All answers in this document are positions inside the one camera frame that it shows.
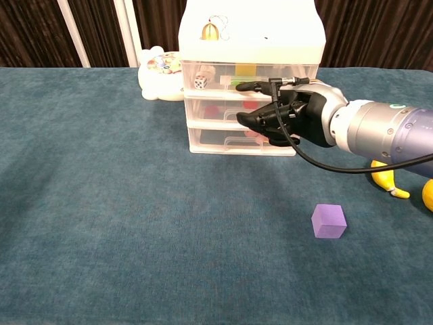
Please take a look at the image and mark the white fishing game toy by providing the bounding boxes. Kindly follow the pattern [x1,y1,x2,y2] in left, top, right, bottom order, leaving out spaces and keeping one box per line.
[137,46,185,102]

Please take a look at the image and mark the teal table mat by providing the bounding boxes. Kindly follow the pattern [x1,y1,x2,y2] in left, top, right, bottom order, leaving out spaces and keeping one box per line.
[0,66,433,325]

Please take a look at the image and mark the small gold bell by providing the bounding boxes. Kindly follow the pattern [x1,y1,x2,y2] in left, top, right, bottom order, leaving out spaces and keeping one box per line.
[201,20,218,41]

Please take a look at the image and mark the clear plastic drawer with tube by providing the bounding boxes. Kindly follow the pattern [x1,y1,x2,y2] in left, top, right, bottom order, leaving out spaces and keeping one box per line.
[181,60,319,94]

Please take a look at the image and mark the white metal frame post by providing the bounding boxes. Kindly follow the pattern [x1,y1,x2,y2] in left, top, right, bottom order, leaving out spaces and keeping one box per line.
[56,0,91,68]
[113,0,142,68]

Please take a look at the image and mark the yellow pear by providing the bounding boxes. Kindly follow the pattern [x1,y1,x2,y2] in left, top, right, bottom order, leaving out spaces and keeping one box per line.
[421,178,433,213]

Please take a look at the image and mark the yellow banana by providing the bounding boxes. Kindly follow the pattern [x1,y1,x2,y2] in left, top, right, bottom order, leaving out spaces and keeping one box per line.
[370,160,411,199]

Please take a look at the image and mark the white plastic drawer cabinet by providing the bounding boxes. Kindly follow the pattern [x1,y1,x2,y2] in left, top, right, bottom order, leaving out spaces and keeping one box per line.
[178,0,327,157]

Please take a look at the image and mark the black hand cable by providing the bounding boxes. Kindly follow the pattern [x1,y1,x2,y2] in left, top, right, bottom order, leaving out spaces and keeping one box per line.
[269,77,433,174]

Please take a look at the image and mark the purple cube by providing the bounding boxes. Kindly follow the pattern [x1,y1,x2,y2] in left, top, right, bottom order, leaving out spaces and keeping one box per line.
[311,204,348,239]

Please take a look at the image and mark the clear drawer with red balls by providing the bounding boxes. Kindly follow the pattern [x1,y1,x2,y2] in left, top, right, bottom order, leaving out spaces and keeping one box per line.
[184,98,309,125]

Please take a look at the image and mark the clear drawer with pink toy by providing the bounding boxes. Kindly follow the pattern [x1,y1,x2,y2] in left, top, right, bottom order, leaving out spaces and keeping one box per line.
[187,128,302,152]

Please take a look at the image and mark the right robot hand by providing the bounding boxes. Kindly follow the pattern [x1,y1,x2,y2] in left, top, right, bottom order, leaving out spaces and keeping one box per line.
[235,79,349,149]

